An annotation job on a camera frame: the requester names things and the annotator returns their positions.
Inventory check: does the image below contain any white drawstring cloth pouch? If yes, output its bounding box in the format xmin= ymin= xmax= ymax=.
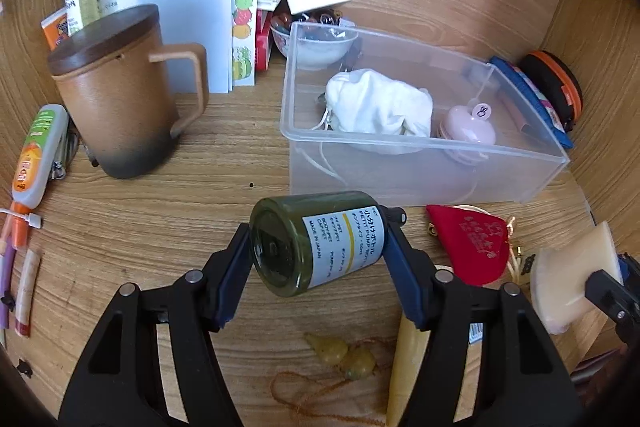
xmin=320 ymin=68 xmax=435 ymax=155

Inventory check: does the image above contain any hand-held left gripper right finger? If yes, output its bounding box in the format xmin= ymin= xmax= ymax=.
xmin=382 ymin=226 xmax=584 ymax=427

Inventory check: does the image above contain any orange carton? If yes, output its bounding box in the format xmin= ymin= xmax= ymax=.
xmin=41 ymin=7 xmax=71 ymax=52

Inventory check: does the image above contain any dark wooden mug lid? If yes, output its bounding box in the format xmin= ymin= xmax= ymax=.
xmin=47 ymin=4 xmax=161 ymax=78

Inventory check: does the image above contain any green pump bottle white label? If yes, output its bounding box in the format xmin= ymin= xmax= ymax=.
xmin=249 ymin=191 xmax=407 ymax=299

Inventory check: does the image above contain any pink macaron-shaped case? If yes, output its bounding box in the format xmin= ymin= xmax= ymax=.
xmin=437 ymin=104 xmax=497 ymax=164

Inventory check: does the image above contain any white paper folder stack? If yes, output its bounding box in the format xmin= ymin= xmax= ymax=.
xmin=60 ymin=0 xmax=233 ymax=94

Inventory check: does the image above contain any brown ceramic mug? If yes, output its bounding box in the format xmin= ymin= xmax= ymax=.
xmin=47 ymin=27 xmax=210 ymax=180

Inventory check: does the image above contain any white charging cable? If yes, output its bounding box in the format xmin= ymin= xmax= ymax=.
xmin=0 ymin=207 xmax=43 ymax=233

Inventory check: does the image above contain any red striped cloth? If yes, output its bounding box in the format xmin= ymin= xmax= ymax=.
xmin=570 ymin=347 xmax=621 ymax=388

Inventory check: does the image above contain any wooden desktop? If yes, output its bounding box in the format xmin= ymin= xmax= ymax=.
xmin=0 ymin=47 xmax=608 ymax=427

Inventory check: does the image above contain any red cloth pouch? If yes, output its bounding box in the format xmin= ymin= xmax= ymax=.
xmin=426 ymin=204 xmax=513 ymax=287

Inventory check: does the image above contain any metal nail clipper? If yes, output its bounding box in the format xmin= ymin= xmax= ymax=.
xmin=50 ymin=129 xmax=80 ymax=180

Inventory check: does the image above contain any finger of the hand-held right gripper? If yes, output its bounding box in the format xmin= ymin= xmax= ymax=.
xmin=617 ymin=253 xmax=640 ymax=293
xmin=585 ymin=269 xmax=640 ymax=348

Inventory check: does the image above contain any white tube orange green label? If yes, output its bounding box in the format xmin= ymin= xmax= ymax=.
xmin=11 ymin=103 xmax=70 ymax=212

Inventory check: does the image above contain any fruit print carton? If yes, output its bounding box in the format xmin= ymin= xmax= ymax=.
xmin=231 ymin=0 xmax=259 ymax=85

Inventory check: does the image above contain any glass beads group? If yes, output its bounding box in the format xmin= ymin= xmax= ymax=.
xmin=272 ymin=8 xmax=346 ymax=40

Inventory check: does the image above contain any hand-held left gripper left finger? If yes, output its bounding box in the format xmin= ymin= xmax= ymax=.
xmin=59 ymin=222 xmax=252 ymax=427

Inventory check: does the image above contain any cream red lip balm stick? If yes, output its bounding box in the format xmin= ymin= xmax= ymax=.
xmin=14 ymin=249 xmax=42 ymax=338

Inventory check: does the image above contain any red small carton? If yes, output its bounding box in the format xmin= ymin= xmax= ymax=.
xmin=255 ymin=9 xmax=275 ymax=72

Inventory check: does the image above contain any blue patterned pencil case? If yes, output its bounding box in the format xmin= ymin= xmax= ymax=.
xmin=487 ymin=56 xmax=573 ymax=151

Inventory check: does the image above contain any cream yellow bottle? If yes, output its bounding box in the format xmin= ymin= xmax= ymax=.
xmin=386 ymin=317 xmax=433 ymax=427

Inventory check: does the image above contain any black orange zip case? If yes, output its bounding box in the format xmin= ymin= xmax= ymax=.
xmin=517 ymin=50 xmax=584 ymax=132

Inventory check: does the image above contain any clear plastic storage box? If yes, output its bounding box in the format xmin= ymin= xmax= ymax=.
xmin=280 ymin=21 xmax=571 ymax=208

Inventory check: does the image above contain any white ceramic bowl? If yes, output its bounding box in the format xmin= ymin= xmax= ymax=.
xmin=270 ymin=14 xmax=361 ymax=72

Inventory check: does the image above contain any orange purple pen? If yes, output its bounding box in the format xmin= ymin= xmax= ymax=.
xmin=0 ymin=202 xmax=31 ymax=330

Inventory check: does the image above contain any yellow gourd pendant orange cord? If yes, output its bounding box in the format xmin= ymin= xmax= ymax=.
xmin=270 ymin=332 xmax=396 ymax=423

